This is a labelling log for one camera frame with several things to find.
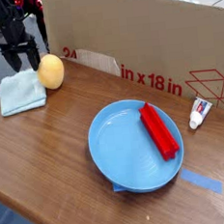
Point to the yellow ball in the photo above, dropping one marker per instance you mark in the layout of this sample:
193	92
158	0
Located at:
51	72

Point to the blue tape strip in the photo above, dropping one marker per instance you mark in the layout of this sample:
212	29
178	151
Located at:
202	181

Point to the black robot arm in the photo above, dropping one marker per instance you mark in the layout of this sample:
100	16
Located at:
15	39

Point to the red plastic block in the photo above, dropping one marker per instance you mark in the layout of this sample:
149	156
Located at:
162	137

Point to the light blue cloth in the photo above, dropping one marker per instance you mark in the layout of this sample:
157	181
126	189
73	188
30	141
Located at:
21	92

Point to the cardboard box wall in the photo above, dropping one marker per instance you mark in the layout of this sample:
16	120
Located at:
176	47

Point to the black computer tower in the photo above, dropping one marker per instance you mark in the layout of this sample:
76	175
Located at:
28	7

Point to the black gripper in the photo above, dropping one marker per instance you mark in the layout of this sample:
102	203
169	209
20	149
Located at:
26	43

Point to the small toothpaste tube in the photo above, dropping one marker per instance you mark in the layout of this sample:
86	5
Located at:
199	112

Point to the blue plate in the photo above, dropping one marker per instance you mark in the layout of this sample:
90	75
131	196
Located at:
124	151

